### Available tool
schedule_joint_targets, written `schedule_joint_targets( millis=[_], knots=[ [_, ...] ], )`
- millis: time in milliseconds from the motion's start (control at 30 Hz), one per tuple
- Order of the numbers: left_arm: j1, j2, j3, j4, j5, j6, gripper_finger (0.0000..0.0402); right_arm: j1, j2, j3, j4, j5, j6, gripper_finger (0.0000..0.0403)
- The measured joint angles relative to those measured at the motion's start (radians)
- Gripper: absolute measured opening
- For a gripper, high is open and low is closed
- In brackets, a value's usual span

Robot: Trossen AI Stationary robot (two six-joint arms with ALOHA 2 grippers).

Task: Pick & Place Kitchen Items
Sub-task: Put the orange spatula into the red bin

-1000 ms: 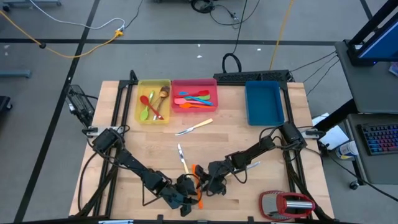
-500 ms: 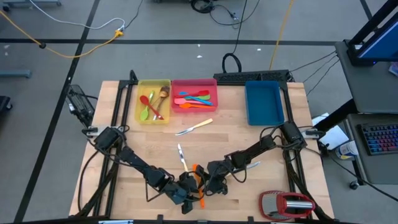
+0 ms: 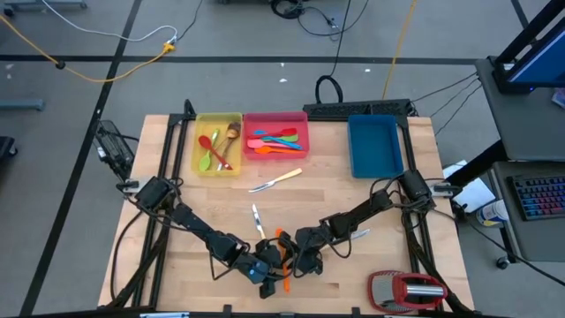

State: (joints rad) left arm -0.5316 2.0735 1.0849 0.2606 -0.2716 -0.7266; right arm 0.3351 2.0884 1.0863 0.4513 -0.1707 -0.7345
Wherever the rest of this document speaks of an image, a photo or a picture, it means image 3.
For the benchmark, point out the pink silicone spatula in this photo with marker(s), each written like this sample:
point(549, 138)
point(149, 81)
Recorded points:
point(256, 143)

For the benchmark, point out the small grey desk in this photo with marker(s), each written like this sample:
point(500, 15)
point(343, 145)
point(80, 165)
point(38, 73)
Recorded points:
point(529, 238)

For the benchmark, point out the blue screen monitor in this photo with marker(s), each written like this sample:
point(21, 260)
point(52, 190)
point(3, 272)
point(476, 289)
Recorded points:
point(543, 62)

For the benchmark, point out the grey furniture base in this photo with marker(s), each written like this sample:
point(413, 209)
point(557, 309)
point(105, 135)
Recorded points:
point(44, 3)

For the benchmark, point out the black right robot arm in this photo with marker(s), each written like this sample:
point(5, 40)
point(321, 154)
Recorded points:
point(366, 209)

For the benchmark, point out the orange rounded silicone spatula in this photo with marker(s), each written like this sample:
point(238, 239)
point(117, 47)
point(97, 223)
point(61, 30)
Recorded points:
point(286, 280)

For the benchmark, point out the black perforated bar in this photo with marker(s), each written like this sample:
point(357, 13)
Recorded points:
point(353, 108)

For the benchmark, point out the pink translucent plastic bin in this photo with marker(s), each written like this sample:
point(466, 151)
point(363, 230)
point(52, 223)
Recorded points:
point(273, 120)

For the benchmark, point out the white paper sheet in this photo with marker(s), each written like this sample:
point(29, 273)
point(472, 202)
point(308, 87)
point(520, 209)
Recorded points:
point(479, 196)

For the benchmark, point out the red plastic spoon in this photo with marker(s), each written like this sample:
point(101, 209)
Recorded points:
point(204, 142)

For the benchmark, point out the red and steel box grater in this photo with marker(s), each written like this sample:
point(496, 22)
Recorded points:
point(415, 291)

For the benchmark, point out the blue plastic bin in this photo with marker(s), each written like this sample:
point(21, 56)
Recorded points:
point(375, 146)

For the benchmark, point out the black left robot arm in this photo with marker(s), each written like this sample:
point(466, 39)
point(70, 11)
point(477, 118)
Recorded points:
point(198, 225)

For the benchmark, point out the backlit rainbow keyboard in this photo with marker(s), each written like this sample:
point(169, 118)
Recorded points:
point(540, 196)

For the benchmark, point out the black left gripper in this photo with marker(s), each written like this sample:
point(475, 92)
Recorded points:
point(265, 260)

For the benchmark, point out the green plastic spoon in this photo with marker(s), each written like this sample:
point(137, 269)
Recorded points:
point(204, 164)

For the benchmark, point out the white labelled bottle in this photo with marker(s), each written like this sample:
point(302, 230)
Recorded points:
point(492, 213)

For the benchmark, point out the black desk leg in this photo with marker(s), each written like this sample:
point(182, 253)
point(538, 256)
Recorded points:
point(481, 163)

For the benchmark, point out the grey furniture leg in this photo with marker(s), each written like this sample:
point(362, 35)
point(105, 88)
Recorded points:
point(22, 104)

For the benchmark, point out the black desk caster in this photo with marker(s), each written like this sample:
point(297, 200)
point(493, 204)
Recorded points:
point(503, 262)

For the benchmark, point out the red silicone spatula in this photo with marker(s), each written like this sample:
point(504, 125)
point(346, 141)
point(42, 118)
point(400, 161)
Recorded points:
point(289, 131)

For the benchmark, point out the black metal rig frame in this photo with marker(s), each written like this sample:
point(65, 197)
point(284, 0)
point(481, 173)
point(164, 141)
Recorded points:
point(176, 117)

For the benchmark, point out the black chair caster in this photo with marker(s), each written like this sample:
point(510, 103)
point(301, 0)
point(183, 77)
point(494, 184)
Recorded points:
point(5, 148)

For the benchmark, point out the yellow translucent plastic bin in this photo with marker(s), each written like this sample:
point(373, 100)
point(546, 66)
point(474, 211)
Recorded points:
point(234, 155)

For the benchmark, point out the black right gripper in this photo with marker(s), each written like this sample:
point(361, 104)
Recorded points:
point(311, 243)

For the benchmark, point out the large grey desk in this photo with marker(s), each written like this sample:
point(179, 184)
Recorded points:
point(529, 123)

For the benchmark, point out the black mesh box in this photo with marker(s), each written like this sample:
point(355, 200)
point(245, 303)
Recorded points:
point(112, 150)

